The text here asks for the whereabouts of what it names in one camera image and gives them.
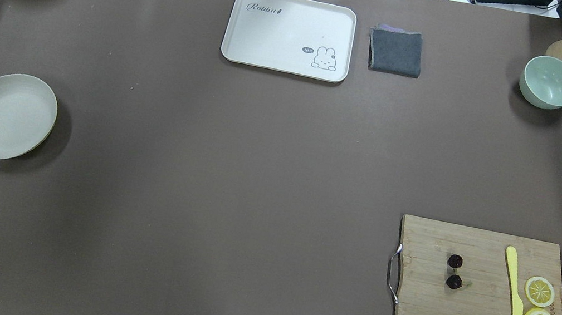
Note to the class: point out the lemon slice upper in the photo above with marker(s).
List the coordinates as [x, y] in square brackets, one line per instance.
[539, 291]

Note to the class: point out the yellow plastic knife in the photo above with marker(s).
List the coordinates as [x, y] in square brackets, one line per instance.
[512, 264]

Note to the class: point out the dark red cherry pair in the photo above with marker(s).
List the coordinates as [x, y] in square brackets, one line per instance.
[454, 281]

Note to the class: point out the grey folded cloth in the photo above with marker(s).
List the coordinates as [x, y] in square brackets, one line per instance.
[395, 51]

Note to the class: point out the white rabbit tray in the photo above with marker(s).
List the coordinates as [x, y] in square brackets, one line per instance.
[300, 37]

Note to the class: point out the cream round plate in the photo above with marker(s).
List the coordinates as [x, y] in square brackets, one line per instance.
[28, 109]

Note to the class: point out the mint green bowl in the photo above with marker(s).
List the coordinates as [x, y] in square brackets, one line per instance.
[541, 82]

